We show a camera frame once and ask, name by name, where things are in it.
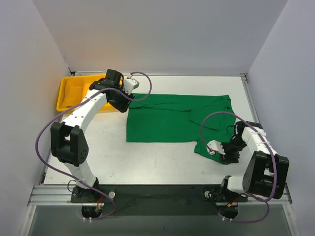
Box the rolled yellow t-shirt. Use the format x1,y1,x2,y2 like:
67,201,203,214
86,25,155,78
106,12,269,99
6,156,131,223
61,78,84,109

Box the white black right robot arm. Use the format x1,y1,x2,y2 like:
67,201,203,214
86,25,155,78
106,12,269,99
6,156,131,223
218,121,289,201

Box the aluminium right side rail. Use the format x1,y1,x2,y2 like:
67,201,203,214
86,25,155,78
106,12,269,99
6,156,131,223
240,72,280,184

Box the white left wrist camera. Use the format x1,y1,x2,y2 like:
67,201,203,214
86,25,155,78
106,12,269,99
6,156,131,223
122,73,139,95

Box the yellow plastic bin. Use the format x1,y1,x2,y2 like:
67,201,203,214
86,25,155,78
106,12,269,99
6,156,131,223
56,74,106,112

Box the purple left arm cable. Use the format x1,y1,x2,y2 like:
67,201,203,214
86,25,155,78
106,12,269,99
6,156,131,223
35,71,153,220

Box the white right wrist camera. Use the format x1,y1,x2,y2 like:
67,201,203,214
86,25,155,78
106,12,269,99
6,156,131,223
206,140,225,156

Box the aluminium front frame rail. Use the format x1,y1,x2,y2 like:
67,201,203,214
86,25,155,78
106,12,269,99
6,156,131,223
28,185,292,206

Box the green t-shirt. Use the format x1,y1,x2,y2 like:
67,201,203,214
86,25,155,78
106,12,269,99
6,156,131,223
126,93,236,163

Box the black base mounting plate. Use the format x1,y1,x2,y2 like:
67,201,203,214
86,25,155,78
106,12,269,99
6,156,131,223
70,184,247,218

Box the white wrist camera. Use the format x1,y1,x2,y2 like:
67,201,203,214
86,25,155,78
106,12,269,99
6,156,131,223
206,140,225,156
122,73,139,95

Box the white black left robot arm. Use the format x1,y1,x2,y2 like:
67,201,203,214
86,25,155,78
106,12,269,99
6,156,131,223
50,69,139,202

